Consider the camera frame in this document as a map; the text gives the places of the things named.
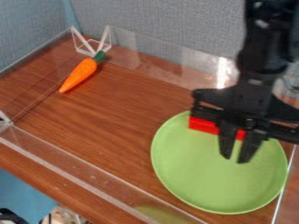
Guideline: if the green round plate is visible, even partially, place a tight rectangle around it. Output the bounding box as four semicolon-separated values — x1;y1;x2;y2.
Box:
150;112;286;214

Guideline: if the red rectangular block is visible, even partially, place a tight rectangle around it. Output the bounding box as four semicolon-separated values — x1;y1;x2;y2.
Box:
188;115;248;142

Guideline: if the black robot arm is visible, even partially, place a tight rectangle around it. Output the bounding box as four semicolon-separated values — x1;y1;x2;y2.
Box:
190;0;299;164

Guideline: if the clear acrylic barrier wall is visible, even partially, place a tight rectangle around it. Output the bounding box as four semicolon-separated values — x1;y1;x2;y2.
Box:
0;26;299;224

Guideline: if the orange toy carrot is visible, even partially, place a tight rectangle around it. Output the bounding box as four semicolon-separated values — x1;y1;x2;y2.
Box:
58;51;106;93

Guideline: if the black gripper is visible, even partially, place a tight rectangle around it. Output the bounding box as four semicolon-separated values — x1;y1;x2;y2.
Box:
190;72;299;164

